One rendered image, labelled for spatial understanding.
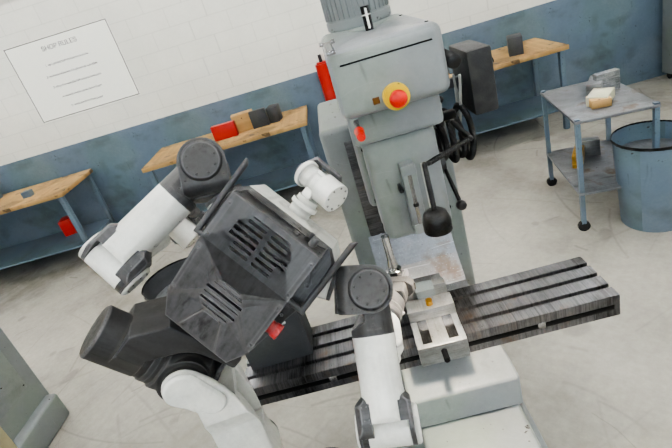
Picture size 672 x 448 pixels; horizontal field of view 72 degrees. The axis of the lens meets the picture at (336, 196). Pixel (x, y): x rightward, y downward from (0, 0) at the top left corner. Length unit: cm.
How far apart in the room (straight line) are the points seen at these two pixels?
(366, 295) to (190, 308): 34
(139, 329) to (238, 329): 23
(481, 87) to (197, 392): 118
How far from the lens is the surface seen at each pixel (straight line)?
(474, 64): 156
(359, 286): 93
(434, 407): 157
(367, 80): 106
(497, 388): 158
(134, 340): 104
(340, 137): 170
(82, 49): 603
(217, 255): 86
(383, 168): 126
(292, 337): 162
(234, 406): 114
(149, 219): 101
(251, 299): 87
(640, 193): 358
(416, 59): 108
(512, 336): 165
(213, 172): 96
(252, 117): 513
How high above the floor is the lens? 202
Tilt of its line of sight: 24 degrees down
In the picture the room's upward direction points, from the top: 17 degrees counter-clockwise
